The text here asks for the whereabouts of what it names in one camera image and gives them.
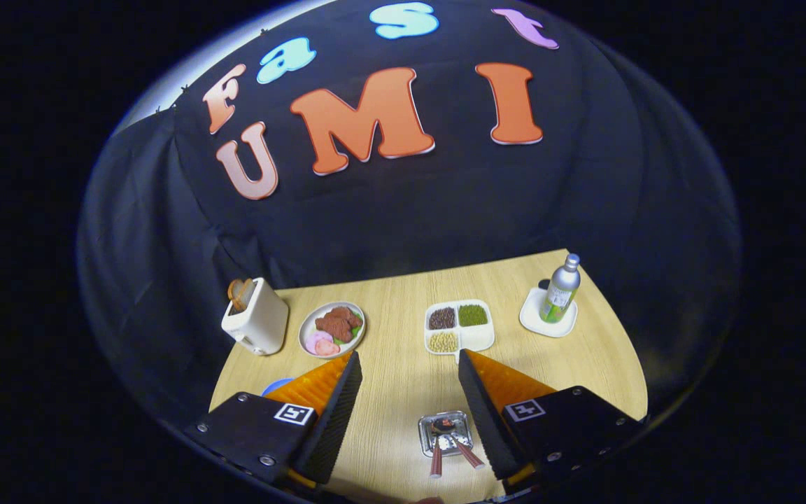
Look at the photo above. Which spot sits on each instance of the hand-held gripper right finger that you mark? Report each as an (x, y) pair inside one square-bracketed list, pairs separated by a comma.
[(483, 413)]

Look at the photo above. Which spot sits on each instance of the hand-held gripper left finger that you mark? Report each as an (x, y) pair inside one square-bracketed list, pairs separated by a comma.
[(333, 420)]

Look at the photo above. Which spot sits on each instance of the metal cutlery basket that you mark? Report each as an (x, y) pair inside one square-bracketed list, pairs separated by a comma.
[(425, 434)]

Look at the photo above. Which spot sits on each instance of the blue plate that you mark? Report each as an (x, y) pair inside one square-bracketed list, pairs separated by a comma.
[(276, 386)]

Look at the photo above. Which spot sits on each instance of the salmon pink ham slice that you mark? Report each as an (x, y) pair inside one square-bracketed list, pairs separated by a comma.
[(327, 348)]

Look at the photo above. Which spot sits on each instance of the white divided tray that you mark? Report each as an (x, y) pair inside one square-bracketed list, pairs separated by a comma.
[(476, 338)]

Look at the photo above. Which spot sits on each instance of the yellow soybeans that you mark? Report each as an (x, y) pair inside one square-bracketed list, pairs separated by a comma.
[(443, 341)]

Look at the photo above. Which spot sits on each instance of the pale pink ham slice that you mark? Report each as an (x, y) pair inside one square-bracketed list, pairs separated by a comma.
[(313, 339)]

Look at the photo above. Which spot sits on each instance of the green lettuce leaf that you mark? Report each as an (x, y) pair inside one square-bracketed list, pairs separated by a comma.
[(356, 334)]

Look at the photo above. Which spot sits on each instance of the brown steak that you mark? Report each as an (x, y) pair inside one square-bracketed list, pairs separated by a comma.
[(336, 323)]

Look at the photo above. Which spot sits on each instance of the green mung beans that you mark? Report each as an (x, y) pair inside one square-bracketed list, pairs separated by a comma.
[(473, 315)]

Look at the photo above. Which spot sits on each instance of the white round plate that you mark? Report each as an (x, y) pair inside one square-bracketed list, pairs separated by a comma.
[(307, 323)]

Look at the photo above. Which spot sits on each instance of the dark brown beans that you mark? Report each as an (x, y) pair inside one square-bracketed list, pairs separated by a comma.
[(442, 318)]

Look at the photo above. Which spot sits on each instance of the white square coaster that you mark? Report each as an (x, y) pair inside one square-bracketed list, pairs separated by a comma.
[(530, 318)]

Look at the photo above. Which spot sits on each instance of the white toaster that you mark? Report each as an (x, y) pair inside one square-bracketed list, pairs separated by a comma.
[(263, 325)]

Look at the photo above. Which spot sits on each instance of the silver bottle with green label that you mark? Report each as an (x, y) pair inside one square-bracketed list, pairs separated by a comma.
[(560, 290)]

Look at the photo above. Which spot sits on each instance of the toasted bread slice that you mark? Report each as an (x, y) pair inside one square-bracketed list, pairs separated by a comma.
[(235, 297), (248, 290)]

